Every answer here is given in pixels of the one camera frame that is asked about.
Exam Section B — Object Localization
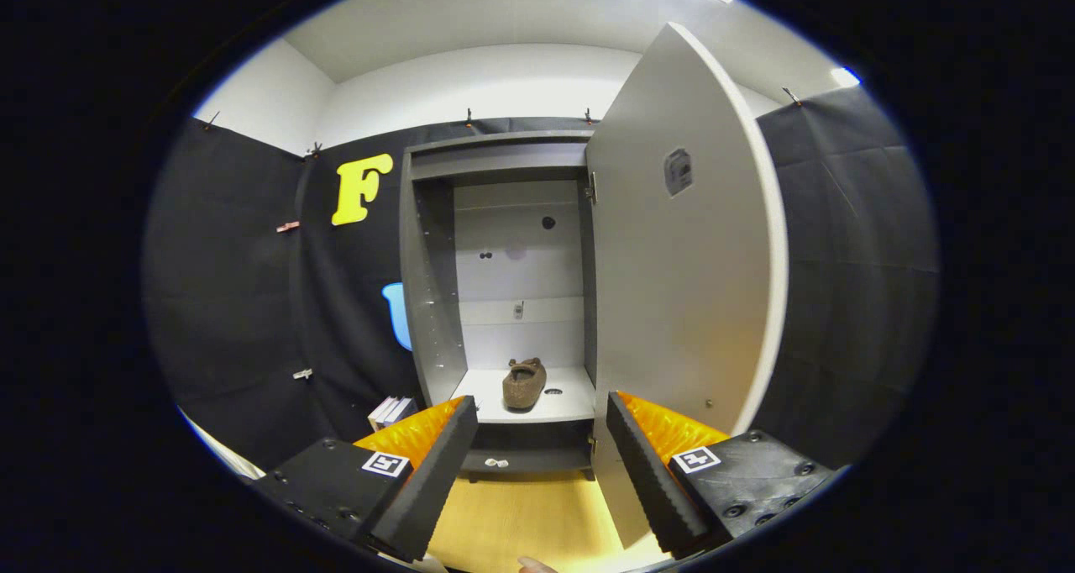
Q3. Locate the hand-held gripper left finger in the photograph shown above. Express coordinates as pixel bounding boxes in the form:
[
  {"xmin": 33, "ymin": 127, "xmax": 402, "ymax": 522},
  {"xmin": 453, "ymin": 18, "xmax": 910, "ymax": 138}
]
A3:
[{"xmin": 252, "ymin": 395, "xmax": 480, "ymax": 564}]

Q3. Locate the beige shoe cabinet door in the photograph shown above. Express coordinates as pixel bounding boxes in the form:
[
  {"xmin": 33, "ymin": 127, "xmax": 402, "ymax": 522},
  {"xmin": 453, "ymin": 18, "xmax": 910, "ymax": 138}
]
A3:
[{"xmin": 585, "ymin": 23, "xmax": 790, "ymax": 550}]

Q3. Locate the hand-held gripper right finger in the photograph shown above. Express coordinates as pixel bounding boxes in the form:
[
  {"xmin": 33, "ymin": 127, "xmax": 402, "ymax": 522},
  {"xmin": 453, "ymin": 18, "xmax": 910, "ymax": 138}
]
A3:
[{"xmin": 606, "ymin": 391, "xmax": 839, "ymax": 560}]

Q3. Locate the dark grey shoe cabinet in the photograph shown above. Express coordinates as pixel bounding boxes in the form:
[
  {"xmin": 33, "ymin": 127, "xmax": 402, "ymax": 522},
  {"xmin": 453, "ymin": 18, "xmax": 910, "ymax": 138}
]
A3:
[{"xmin": 398, "ymin": 130, "xmax": 599, "ymax": 483}]

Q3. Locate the white cabinet shelf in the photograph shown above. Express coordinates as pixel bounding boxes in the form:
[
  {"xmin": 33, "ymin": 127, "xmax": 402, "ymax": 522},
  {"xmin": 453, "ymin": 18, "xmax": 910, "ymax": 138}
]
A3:
[{"xmin": 451, "ymin": 366, "xmax": 597, "ymax": 425}]

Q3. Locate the black backdrop cloth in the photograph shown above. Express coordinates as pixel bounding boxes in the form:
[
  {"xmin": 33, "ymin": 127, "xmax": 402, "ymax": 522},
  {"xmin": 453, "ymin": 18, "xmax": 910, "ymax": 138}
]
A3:
[{"xmin": 143, "ymin": 86, "xmax": 940, "ymax": 473}]

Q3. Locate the brown fuzzy shoe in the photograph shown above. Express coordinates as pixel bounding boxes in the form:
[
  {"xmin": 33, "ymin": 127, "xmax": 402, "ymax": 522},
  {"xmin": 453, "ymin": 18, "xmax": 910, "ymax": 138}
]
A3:
[{"xmin": 502, "ymin": 357, "xmax": 548, "ymax": 412}]

